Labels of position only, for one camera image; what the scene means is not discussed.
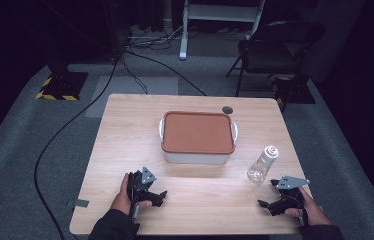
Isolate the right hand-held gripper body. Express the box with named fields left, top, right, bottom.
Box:
left=270, top=175, right=311, bottom=212

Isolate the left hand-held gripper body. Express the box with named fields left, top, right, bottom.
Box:
left=126, top=166, right=158, bottom=220

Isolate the person's left hand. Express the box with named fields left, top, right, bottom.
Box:
left=109, top=172, right=154, bottom=216

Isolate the person's right hand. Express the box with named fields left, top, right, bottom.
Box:
left=284, top=186, right=333, bottom=227

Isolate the clear plastic bottle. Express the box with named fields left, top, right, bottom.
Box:
left=246, top=145, right=280, bottom=184

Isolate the white plastic storage box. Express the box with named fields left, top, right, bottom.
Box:
left=158, top=116, right=239, bottom=165

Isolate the orange storage box lid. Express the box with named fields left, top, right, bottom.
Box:
left=160, top=110, right=237, bottom=155

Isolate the black folding chair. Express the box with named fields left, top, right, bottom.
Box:
left=226, top=20, right=327, bottom=98

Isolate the white power strip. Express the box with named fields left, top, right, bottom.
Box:
left=127, top=32, right=173, bottom=44

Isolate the thick black floor cable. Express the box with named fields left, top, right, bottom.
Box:
left=33, top=56, right=120, bottom=240

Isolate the black yellow striped base plate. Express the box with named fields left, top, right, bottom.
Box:
left=272, top=76, right=317, bottom=113
left=35, top=71, right=89, bottom=102

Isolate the thin black floor cable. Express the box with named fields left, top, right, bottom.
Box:
left=119, top=55, right=149, bottom=95

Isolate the black stand post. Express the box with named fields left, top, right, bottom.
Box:
left=43, top=13, right=71, bottom=77

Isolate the white metal stand frame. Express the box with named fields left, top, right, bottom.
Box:
left=178, top=0, right=267, bottom=61

